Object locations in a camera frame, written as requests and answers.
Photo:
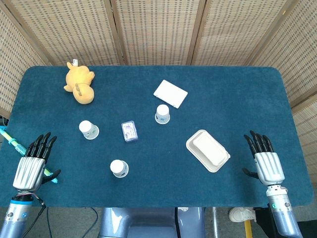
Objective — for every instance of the robot right five-finger hand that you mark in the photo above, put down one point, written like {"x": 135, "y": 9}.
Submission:
{"x": 268, "y": 167}

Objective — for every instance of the robot left five-finger hand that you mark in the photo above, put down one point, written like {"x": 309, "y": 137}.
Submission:
{"x": 28, "y": 171}

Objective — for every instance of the paper cup green flower print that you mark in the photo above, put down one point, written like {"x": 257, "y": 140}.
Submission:
{"x": 86, "y": 127}

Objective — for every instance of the paper cup blue flower print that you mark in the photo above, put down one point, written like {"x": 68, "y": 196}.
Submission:
{"x": 162, "y": 112}

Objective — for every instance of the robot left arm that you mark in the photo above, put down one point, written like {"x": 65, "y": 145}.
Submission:
{"x": 13, "y": 215}

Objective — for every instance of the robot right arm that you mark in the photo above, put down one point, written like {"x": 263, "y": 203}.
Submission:
{"x": 284, "y": 218}

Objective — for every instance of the white paper cup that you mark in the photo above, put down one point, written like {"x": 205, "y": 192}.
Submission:
{"x": 117, "y": 166}

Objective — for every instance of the cyan and green pen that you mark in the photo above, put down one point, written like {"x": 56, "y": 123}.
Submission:
{"x": 15, "y": 143}

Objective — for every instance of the white sneaker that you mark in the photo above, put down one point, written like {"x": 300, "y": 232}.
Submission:
{"x": 241, "y": 214}

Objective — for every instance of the cream takeout food container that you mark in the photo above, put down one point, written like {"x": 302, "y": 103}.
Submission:
{"x": 208, "y": 150}

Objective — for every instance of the silver table leg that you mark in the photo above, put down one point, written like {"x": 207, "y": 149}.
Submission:
{"x": 214, "y": 223}

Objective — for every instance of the yellow plush toy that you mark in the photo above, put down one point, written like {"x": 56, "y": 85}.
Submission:
{"x": 79, "y": 79}

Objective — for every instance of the purple clear floss pick box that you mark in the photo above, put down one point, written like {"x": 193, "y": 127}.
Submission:
{"x": 129, "y": 131}

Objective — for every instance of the white flat plastic box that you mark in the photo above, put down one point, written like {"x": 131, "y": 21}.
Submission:
{"x": 171, "y": 93}

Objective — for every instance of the blue-grey robot torso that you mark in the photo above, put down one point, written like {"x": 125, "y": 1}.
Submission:
{"x": 148, "y": 223}

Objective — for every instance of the woven rattan folding screen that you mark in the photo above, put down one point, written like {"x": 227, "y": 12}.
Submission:
{"x": 158, "y": 29}

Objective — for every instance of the yellow post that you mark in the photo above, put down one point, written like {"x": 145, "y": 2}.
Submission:
{"x": 248, "y": 229}

